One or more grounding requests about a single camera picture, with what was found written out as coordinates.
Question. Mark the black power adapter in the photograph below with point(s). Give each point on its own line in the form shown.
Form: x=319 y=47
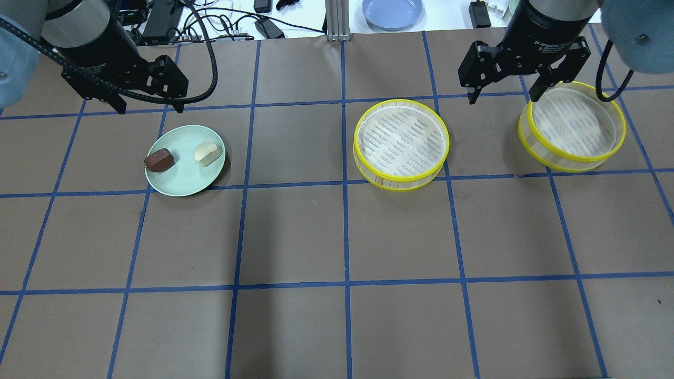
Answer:
x=479 y=15

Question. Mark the black power brick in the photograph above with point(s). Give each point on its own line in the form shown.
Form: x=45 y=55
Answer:
x=161 y=25

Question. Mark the brown bun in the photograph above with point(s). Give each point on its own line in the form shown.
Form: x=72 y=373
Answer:
x=159 y=161

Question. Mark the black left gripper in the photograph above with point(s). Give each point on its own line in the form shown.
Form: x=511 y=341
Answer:
x=96 y=49

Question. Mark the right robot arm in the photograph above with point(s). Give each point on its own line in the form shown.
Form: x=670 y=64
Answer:
x=639 y=31

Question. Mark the white bun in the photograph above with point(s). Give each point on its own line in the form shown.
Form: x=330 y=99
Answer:
x=206 y=153

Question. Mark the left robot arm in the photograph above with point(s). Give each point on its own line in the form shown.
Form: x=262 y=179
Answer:
x=28 y=26

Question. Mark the yellow bamboo steamer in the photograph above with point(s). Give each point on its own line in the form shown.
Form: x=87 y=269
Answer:
x=400 y=145
x=570 y=130

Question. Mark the light green plate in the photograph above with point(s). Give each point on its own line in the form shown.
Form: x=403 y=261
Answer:
x=186 y=177

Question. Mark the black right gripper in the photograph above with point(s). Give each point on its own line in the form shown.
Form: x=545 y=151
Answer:
x=538 y=27

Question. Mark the aluminium frame post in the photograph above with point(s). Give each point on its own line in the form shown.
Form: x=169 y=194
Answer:
x=337 y=21

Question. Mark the blue plate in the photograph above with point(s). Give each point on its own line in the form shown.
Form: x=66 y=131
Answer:
x=392 y=15

